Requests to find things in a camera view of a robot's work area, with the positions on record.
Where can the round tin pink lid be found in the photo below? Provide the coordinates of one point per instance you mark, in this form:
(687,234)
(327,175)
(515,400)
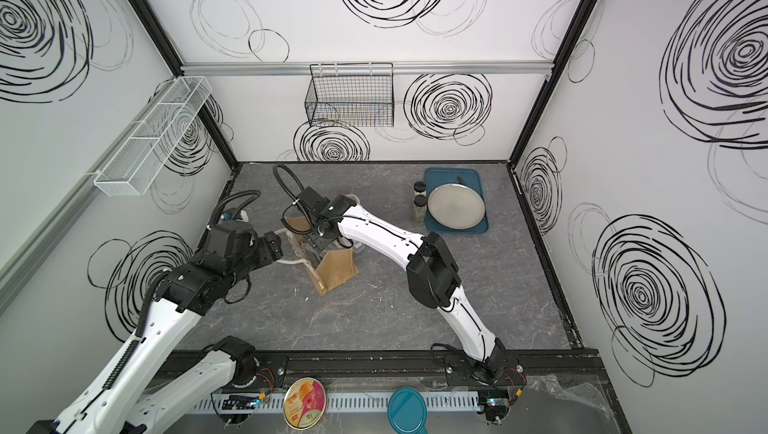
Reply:
(305,404)

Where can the black corner frame post left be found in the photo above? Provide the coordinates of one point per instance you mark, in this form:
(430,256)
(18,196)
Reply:
(173,62)

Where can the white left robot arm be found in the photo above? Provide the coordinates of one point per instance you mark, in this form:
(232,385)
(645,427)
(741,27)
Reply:
(175,302)

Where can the black wire basket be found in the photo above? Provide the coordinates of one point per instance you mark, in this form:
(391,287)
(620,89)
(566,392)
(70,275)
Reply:
(358,101)

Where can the teal plastic tray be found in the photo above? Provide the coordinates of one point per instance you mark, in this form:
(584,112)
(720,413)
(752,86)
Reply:
(435,177)

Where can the grey round plate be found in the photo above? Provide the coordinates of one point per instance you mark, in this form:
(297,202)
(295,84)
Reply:
(456,206)

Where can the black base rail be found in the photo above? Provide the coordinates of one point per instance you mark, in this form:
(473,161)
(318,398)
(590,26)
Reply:
(278,368)

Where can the teal round lid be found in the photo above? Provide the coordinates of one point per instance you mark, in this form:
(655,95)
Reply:
(407,411)

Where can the aluminium wall rail left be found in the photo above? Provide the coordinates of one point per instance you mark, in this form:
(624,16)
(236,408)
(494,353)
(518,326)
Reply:
(27,260)

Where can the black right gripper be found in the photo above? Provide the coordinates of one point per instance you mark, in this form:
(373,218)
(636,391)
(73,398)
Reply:
(315,241)

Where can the white slotted cable duct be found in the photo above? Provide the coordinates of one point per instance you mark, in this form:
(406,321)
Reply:
(361,402)

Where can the aluminium wall rail back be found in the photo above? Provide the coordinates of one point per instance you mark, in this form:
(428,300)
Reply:
(240,69)

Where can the black corner frame post right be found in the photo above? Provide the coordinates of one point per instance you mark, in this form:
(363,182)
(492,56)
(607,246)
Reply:
(572,35)

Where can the burlap canvas tote bag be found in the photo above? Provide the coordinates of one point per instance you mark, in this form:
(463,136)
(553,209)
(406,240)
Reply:
(327,264)

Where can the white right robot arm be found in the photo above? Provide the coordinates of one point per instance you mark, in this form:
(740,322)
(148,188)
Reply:
(431,271)

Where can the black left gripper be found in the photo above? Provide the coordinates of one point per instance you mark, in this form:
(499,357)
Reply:
(269,247)

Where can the aluminium wall rail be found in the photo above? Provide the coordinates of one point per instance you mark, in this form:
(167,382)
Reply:
(240,69)
(27,260)

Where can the black corner frame post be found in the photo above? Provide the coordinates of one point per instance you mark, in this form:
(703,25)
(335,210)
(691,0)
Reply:
(572,35)
(173,62)

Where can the white wire shelf basket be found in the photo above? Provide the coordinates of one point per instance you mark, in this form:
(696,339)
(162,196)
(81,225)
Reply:
(168,136)

